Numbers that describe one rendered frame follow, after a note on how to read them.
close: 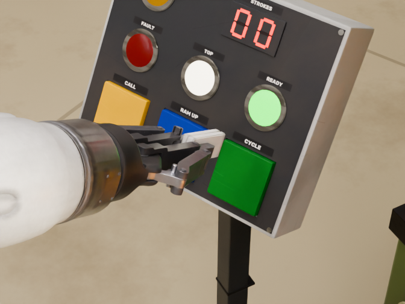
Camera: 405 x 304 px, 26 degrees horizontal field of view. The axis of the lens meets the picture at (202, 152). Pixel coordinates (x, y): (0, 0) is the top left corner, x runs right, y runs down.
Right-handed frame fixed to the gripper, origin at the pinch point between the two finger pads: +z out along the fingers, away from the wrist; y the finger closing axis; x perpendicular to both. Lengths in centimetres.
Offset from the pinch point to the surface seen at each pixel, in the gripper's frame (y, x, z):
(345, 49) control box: 7.0, 14.1, 13.5
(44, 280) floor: -76, -80, 85
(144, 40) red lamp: -19.7, 5.3, 12.8
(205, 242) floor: -50, -63, 116
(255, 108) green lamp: -1.1, 3.2, 12.7
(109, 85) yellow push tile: -22.7, -2.4, 12.4
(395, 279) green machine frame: 14, -23, 54
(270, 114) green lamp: 1.1, 3.4, 12.7
